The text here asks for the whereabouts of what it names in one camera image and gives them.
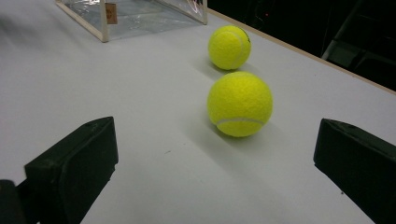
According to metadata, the yellow tennis ball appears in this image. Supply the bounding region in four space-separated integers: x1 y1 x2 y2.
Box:
207 24 252 71
206 71 274 138

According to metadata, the clear plastic tote bag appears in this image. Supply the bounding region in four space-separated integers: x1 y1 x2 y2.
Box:
55 0 209 44

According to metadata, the black folding chair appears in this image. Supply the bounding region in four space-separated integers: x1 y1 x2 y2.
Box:
321 0 396 91

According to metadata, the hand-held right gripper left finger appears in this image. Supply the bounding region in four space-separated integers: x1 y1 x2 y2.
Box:
23 116 120 224

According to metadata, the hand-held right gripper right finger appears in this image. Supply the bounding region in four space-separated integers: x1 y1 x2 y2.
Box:
313 118 396 224

